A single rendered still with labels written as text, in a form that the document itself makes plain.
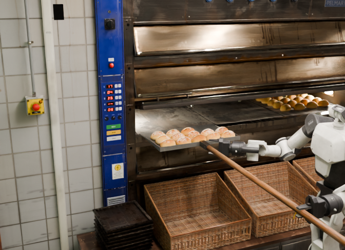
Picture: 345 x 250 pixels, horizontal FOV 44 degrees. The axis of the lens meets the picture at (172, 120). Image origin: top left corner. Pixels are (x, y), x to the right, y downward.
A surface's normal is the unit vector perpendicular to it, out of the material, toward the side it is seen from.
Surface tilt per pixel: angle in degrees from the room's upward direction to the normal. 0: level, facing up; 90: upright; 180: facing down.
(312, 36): 70
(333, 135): 45
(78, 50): 90
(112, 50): 90
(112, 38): 90
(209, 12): 90
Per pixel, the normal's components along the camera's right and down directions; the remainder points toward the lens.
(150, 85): 0.36, -0.07
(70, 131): 0.37, 0.27
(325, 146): -0.97, 0.07
